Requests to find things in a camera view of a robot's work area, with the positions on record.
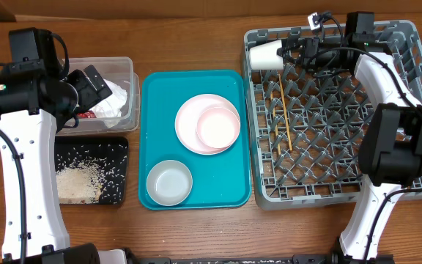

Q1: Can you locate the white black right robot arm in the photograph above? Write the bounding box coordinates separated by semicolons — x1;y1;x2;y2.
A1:
274;11;422;263

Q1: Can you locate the clear plastic bin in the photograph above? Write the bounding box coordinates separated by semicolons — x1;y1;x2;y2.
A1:
58;56;140;136

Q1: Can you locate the grey dishwasher rack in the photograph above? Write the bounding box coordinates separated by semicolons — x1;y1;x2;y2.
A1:
243;20;422;210

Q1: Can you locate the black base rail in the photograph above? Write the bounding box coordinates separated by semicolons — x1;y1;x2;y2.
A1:
122;248;395;264

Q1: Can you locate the small pink bowl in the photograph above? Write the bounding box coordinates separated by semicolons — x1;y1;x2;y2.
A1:
196;107;240;149

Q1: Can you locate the black rectangular tray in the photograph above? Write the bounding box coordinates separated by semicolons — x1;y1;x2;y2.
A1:
55;136;129;205

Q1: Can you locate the pile of white rice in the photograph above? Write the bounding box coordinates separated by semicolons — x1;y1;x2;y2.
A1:
56;164;105;204

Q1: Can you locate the grey bowl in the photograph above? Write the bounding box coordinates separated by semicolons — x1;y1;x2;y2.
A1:
146;160;193;207

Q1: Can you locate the white napkin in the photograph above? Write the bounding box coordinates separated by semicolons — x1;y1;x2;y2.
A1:
90;79;127;128

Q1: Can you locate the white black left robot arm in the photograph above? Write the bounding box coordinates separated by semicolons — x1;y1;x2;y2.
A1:
0;62;101;263

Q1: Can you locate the teal serving tray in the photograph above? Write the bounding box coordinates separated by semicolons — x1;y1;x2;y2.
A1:
138;70;251;210

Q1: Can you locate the cream paper cup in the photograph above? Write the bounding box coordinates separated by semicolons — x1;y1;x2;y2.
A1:
249;40;284;70

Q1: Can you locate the wooden chopstick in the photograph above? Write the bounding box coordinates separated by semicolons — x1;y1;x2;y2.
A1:
270;91;281;155
278;73;293;151

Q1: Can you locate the large pink plate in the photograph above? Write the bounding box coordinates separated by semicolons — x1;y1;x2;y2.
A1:
174;94;239;155

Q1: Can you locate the red snack wrapper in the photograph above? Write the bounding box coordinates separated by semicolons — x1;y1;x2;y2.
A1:
77;111;96;119

